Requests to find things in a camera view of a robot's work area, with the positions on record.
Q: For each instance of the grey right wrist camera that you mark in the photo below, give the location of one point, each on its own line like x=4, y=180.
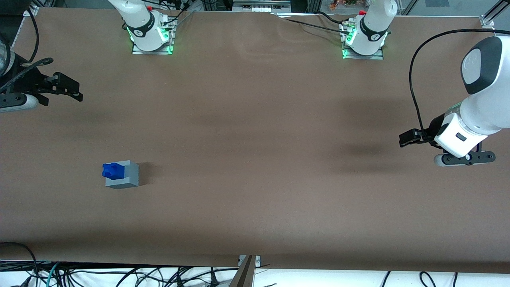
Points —
x=18, y=103

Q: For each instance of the brown table cover sheet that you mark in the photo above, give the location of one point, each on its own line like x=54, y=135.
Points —
x=255, y=139

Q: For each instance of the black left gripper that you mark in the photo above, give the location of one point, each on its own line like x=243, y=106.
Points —
x=432, y=130

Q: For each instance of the silver frame corner profile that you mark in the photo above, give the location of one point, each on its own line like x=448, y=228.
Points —
x=489, y=20

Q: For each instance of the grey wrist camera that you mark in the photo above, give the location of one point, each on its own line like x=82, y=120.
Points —
x=464, y=158
x=18, y=103

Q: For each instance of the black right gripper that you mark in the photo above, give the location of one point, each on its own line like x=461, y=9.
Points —
x=28, y=81

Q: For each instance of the white power strip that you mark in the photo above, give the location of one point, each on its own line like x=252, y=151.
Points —
x=259, y=8

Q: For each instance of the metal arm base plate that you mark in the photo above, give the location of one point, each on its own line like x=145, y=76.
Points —
x=151, y=51
x=362, y=56

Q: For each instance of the blue plastic part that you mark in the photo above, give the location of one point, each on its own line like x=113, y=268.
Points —
x=113, y=170

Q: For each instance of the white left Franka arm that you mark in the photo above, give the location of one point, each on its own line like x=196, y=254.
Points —
x=478, y=111

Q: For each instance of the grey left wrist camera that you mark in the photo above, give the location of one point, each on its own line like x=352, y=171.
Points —
x=464, y=158

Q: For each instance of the aluminium frame post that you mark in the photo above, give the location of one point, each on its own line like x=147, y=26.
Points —
x=243, y=275

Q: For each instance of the gray square base block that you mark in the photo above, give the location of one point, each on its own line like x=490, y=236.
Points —
x=129, y=177

